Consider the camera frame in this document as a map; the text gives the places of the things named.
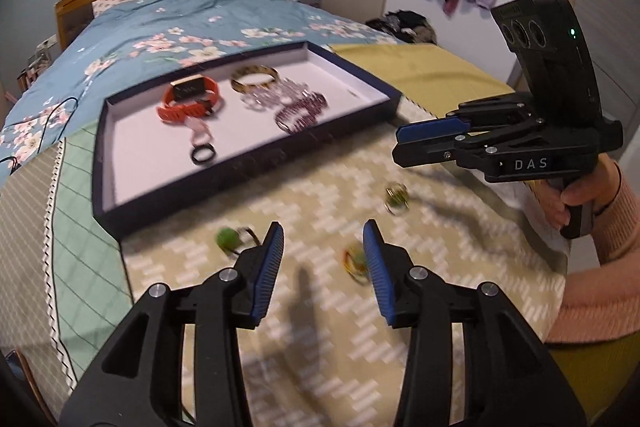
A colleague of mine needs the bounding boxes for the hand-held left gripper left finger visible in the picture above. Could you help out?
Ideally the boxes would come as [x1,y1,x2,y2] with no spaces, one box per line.
[59,222,285,427]

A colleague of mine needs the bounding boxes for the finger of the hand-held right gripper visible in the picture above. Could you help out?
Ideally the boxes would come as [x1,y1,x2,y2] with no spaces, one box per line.
[396,99,543,144]
[391,127,546,168]

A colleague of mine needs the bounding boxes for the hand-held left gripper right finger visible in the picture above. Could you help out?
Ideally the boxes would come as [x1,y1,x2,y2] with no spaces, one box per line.
[362,219,586,427]

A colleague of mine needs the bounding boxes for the orange yellow flower ring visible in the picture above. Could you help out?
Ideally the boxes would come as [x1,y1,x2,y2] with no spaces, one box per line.
[341,246,373,282]

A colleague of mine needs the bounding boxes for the yellow green flower ring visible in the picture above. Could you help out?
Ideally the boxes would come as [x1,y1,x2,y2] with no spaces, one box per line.
[384,184,410,214]

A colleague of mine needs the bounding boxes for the purple bead bracelet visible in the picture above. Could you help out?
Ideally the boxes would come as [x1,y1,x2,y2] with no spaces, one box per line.
[275,93,328,135]

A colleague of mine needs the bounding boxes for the black ring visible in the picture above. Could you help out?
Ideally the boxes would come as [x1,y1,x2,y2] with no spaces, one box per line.
[191,144,218,166]

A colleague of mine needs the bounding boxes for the pink ring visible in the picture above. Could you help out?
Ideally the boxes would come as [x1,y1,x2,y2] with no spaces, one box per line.
[185,117,213,145]

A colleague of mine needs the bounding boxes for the dark blue box tray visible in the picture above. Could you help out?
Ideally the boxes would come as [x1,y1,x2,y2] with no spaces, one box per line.
[91,41,403,242]

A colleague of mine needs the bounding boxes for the clear bead bracelet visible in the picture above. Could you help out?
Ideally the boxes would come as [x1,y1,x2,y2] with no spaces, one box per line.
[240,79,311,110]

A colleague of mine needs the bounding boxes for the amber bangle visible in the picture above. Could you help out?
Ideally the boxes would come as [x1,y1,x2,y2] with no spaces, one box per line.
[230,64,281,94]

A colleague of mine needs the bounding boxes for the orange smartwatch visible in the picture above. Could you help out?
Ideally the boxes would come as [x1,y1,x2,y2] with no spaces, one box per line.
[157,76,223,122]

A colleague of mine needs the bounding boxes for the person's right forearm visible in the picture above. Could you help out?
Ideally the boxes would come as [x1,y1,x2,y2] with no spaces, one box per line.
[542,159,640,345]

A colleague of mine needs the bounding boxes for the person's right hand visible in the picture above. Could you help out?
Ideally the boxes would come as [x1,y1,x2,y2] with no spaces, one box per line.
[532,155,623,233]

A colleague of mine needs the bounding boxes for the patchwork cloth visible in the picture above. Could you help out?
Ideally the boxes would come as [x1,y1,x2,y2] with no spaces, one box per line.
[0,43,571,427]

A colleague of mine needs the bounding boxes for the clothes pile on floor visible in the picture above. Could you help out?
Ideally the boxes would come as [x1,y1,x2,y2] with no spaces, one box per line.
[367,9,438,45]

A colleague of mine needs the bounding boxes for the yellow green cloth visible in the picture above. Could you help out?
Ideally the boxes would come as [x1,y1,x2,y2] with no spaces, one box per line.
[550,337,640,424]

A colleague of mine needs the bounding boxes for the bed with floral duvet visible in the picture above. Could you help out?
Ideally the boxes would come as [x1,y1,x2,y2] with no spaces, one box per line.
[0,0,406,168]

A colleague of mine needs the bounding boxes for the dotted white pillow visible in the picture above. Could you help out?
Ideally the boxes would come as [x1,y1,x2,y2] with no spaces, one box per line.
[91,0,143,18]

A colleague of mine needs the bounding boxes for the cosmetics on nightstand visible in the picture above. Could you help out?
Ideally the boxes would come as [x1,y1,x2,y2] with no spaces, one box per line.
[17,34,58,92]

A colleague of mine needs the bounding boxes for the black charging cable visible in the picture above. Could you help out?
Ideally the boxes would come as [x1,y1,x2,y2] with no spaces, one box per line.
[0,99,81,170]

